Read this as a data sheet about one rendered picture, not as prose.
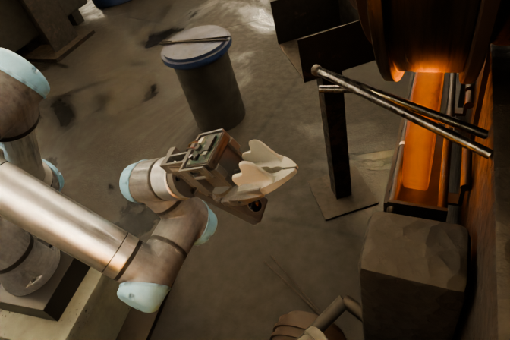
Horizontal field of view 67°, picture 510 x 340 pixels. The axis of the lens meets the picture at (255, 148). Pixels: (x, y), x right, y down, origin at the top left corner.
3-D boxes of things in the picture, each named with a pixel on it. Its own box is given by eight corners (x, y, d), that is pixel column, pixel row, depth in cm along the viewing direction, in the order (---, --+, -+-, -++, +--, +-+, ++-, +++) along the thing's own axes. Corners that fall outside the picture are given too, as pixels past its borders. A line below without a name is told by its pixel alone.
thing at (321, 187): (351, 158, 158) (338, -21, 110) (380, 205, 138) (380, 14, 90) (303, 173, 157) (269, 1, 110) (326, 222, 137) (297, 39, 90)
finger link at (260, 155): (276, 145, 47) (224, 154, 53) (301, 174, 50) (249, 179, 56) (284, 126, 49) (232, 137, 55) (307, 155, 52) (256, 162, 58)
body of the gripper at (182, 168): (204, 169, 50) (151, 177, 58) (243, 206, 55) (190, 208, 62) (227, 125, 54) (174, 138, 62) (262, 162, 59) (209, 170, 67)
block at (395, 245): (451, 324, 54) (480, 223, 38) (448, 385, 49) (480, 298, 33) (373, 303, 59) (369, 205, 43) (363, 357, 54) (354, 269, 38)
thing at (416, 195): (450, 143, 66) (450, 140, 65) (442, 236, 54) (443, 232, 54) (404, 139, 69) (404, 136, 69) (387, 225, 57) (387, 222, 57)
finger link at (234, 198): (255, 198, 50) (209, 201, 56) (261, 205, 51) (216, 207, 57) (266, 169, 52) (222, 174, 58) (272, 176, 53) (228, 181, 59)
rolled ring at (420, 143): (404, 116, 45) (436, 119, 44) (424, 36, 57) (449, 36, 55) (399, 212, 58) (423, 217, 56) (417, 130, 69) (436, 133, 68)
